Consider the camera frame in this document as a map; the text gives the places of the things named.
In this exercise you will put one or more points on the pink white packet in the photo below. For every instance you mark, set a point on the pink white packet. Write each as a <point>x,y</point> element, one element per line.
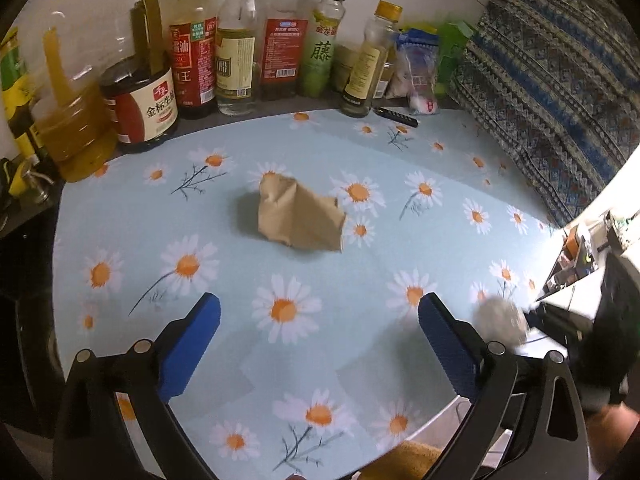
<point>424,104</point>

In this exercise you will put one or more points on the clear vinegar bottle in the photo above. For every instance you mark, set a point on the clear vinegar bottle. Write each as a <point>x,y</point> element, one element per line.
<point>237,55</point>

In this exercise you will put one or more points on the green yellow bottle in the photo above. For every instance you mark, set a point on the green yellow bottle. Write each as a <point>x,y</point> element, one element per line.
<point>12,95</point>

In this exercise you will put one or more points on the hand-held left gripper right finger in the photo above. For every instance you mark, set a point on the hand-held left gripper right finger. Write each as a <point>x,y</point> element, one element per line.
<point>447,345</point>

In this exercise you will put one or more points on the green box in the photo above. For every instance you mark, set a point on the green box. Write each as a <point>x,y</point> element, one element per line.
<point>455,50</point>

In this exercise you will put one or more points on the clear bottle red label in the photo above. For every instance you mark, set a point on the clear bottle red label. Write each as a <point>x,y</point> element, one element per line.
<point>285,50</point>

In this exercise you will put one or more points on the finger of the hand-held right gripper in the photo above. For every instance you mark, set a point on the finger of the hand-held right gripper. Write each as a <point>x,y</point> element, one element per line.
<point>550,327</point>

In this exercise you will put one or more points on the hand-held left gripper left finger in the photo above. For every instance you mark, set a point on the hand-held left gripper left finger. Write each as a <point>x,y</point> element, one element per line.
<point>192,345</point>

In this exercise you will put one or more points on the large cooking oil jug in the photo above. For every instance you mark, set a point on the large cooking oil jug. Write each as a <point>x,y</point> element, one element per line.
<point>70,125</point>

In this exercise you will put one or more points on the daisy print tablecloth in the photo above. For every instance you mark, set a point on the daisy print tablecloth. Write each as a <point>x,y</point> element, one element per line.
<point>350,280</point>

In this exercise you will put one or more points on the yellow cap oil bottle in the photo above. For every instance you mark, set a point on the yellow cap oil bottle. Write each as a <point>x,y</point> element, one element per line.
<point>367,70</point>

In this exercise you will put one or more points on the black lighter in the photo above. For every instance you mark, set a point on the black lighter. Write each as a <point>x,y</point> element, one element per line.
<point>397,116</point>

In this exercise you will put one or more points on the cluttered white shelf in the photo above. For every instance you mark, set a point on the cluttered white shelf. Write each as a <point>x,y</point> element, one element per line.
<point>590,265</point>

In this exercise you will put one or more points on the blue plastic bag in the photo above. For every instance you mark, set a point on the blue plastic bag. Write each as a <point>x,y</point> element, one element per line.
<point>417,60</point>

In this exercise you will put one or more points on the red label sauce bottle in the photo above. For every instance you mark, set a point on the red label sauce bottle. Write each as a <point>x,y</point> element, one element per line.
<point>192,60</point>

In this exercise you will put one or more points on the brown cushion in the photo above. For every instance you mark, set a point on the brown cushion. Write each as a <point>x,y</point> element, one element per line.
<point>400,460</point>

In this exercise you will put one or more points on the green label bottle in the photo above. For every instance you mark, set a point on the green label bottle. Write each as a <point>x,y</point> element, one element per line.
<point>320,55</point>

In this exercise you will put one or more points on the blue patterned blanket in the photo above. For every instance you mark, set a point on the blue patterned blanket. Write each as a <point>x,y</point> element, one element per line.
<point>550,85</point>

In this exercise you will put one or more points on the dark soy sauce jug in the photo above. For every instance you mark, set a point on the dark soy sauce jug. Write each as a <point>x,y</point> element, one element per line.
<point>142,110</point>

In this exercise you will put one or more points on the brown paper bag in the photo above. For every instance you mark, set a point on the brown paper bag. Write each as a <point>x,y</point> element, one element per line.
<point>300,212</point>

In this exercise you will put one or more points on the person's right forearm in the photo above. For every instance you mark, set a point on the person's right forearm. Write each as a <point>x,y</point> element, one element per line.
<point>615,440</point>

